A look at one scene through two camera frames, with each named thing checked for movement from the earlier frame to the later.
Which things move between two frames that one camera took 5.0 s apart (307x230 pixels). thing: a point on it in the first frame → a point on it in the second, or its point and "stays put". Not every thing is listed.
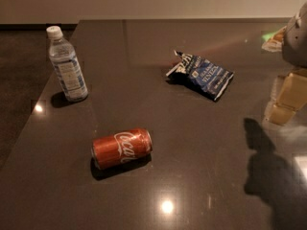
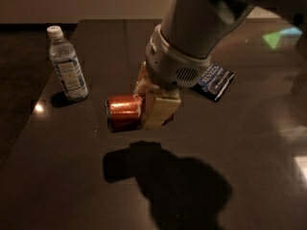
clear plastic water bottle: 65,61 stays put
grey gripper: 295,43 → 171,67
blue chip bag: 200,74 stays put
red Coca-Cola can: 122,147 → 125,112
